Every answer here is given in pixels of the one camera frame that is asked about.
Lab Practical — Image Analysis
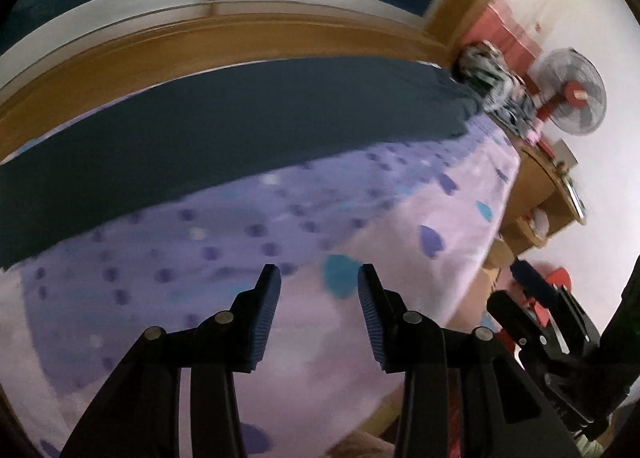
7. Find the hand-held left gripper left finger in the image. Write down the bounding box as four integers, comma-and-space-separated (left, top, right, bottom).
60, 264, 282, 458

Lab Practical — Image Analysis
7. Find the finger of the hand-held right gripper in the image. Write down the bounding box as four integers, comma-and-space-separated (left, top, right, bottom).
487, 290, 556, 364
512, 260, 601, 346

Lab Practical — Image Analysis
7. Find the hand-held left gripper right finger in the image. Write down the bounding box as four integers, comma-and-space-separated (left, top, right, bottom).
358, 263, 583, 458

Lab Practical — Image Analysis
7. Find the dark garment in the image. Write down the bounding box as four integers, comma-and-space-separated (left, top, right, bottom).
0, 58, 483, 269

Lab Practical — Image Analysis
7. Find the white plush item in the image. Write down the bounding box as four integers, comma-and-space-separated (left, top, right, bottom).
529, 210, 552, 239

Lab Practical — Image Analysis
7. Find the person's green clothing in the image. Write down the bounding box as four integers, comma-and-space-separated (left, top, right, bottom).
575, 435, 618, 458

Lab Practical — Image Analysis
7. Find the flat framed panel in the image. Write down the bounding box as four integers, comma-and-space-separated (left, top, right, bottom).
564, 177, 589, 225

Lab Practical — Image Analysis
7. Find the wooden bedside table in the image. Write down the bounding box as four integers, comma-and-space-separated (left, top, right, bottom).
480, 138, 588, 291

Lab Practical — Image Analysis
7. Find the purple dotted bed sheet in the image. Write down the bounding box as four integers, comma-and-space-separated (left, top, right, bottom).
0, 115, 523, 458

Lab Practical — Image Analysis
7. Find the denim garment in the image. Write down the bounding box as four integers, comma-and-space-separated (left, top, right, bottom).
500, 97, 540, 135

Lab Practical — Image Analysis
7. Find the striped garment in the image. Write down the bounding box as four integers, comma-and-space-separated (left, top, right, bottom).
482, 78, 520, 115

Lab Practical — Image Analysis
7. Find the electric fan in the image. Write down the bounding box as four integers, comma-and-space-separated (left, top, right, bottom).
536, 48, 608, 136

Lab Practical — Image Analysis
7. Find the grey patterned garment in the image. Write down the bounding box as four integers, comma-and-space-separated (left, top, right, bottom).
457, 40, 512, 91

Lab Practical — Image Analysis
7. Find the wooden window surround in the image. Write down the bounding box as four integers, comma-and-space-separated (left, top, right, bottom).
0, 0, 533, 164

